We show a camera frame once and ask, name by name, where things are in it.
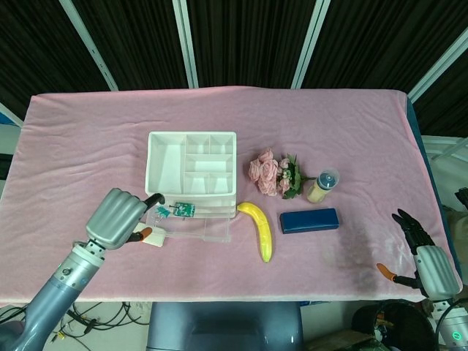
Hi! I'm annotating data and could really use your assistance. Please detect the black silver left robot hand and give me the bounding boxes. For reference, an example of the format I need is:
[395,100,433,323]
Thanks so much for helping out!
[85,188,166,252]

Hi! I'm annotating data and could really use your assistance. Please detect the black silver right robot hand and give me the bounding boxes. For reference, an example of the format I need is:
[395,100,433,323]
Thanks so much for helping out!
[376,208,462,301]

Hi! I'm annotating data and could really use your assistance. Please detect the green circuit board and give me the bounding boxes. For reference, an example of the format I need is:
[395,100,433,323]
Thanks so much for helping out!
[171,202,196,219]

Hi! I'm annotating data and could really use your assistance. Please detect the clear plastic drawer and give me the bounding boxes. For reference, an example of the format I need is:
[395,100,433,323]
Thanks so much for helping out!
[145,199,233,245]

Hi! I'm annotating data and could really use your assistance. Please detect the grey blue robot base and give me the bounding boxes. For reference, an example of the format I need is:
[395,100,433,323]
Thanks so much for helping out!
[148,301,304,351]

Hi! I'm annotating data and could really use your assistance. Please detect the white plastic drawer cabinet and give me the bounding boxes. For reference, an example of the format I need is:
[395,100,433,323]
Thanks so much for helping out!
[145,130,238,220]

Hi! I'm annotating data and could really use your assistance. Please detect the black waste bin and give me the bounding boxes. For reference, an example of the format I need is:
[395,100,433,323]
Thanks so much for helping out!
[352,299,439,351]

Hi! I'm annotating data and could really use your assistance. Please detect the pink fleece tablecloth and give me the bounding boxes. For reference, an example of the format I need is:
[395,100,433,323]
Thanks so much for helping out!
[0,86,464,304]

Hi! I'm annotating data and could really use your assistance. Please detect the dark blue rectangular box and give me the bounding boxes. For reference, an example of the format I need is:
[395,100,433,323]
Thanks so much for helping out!
[279,208,340,235]

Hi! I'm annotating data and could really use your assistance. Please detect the baby bottle with blue cap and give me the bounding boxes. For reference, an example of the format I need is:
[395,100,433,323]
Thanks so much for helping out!
[306,167,341,204]

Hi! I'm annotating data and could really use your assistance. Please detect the yellow banana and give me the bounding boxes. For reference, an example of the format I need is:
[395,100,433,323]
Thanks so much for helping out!
[236,201,274,263]

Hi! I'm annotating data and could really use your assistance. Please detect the pink rose bouquet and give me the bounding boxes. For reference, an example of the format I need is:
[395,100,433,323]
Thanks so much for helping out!
[249,148,316,200]

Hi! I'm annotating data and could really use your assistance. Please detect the black pleated curtain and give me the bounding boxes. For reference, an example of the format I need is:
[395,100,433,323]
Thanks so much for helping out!
[0,0,468,138]

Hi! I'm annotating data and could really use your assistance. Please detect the black floor cables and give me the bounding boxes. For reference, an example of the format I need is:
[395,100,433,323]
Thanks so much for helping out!
[0,301,147,343]

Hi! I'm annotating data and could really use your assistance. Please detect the white frame pole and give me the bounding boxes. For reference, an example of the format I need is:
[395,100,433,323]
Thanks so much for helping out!
[171,0,200,88]
[407,27,468,102]
[290,0,332,89]
[60,0,120,92]

